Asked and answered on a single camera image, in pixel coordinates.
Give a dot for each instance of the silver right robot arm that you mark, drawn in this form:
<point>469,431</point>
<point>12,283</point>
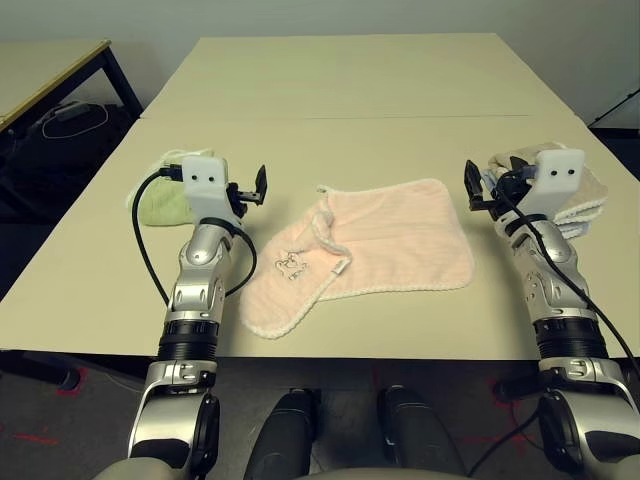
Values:
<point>545,270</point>

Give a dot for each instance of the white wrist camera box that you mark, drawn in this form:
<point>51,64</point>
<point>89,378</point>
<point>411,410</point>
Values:
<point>205,185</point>
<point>557,180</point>

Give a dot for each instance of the grey robot torso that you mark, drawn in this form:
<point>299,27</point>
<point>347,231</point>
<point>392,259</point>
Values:
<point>380,476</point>

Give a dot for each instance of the green folded towel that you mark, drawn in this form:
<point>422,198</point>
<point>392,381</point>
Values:
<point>160,205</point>

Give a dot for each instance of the beige folded towel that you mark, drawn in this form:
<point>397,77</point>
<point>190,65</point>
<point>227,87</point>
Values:
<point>592,192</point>

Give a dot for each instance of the grey robot leg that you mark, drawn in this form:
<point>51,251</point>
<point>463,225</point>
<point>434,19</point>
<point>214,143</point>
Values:
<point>420,435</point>
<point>285,435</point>

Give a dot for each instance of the pink towel with white trim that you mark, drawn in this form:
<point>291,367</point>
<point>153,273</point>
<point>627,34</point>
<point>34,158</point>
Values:
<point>400,240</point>

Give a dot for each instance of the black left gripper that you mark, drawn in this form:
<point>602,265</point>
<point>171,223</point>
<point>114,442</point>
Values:
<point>237,200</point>

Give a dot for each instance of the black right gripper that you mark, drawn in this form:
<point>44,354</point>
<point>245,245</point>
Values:
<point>515,187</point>

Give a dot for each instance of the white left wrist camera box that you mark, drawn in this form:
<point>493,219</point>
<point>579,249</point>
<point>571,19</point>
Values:
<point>205,185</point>

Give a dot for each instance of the grey left robot leg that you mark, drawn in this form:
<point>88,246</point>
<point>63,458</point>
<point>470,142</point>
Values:
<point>285,435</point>

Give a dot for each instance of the grey power adapter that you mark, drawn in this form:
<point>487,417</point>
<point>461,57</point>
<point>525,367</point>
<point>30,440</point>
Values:
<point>70,111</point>

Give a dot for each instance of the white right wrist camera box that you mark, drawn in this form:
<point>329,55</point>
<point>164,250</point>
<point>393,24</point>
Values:
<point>557,180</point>

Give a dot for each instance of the wooden side table black frame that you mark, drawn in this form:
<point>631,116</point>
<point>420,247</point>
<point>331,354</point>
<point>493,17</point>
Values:
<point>40,70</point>

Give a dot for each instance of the light blue folded towel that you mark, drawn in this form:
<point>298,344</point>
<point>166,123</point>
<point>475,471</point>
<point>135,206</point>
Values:
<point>580,227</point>

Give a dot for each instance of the black bag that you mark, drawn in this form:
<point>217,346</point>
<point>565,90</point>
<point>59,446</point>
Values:
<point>75,165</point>

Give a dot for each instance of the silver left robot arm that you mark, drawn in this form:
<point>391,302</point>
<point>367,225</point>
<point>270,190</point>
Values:
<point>195,290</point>

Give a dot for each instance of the grey right robot leg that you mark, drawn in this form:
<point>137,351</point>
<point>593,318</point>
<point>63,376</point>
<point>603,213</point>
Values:
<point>420,435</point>

